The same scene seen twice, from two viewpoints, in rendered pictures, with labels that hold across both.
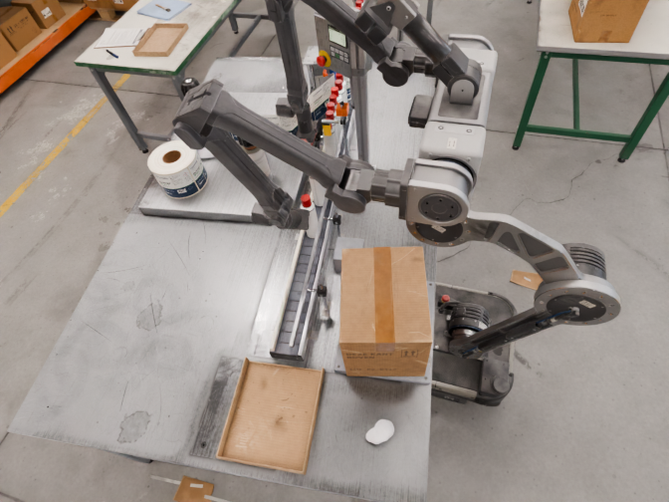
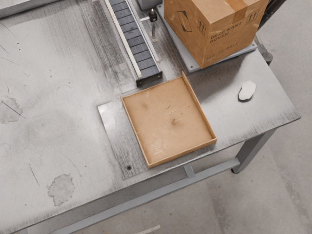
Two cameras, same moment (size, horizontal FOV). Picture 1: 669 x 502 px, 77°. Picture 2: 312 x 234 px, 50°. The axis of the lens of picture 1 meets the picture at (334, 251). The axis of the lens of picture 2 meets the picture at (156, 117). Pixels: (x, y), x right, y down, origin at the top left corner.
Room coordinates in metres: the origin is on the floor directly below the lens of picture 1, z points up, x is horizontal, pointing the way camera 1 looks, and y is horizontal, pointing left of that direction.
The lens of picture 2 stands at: (-0.01, 0.60, 1.97)
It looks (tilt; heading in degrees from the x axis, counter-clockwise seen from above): 66 degrees down; 323
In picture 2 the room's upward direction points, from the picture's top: 3 degrees counter-clockwise
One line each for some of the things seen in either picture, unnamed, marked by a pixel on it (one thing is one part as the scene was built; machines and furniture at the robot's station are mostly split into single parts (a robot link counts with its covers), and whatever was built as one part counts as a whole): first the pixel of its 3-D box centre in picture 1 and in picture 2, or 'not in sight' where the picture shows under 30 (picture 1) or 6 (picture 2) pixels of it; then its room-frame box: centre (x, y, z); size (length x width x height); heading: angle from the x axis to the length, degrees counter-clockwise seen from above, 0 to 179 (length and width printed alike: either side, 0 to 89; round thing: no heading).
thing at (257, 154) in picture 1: (253, 152); not in sight; (1.33, 0.25, 1.03); 0.09 x 0.09 x 0.30
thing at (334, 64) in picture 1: (342, 41); not in sight; (1.40, -0.15, 1.38); 0.17 x 0.10 x 0.19; 37
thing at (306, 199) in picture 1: (310, 216); not in sight; (0.99, 0.07, 0.98); 0.05 x 0.05 x 0.20
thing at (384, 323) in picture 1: (383, 313); (211, 7); (0.56, -0.11, 0.99); 0.30 x 0.24 x 0.27; 170
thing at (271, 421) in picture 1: (273, 411); (166, 117); (0.37, 0.27, 0.85); 0.30 x 0.26 x 0.04; 162
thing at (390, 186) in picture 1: (391, 187); not in sight; (0.64, -0.15, 1.45); 0.09 x 0.08 x 0.12; 155
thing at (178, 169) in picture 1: (178, 169); not in sight; (1.40, 0.59, 0.95); 0.20 x 0.20 x 0.14
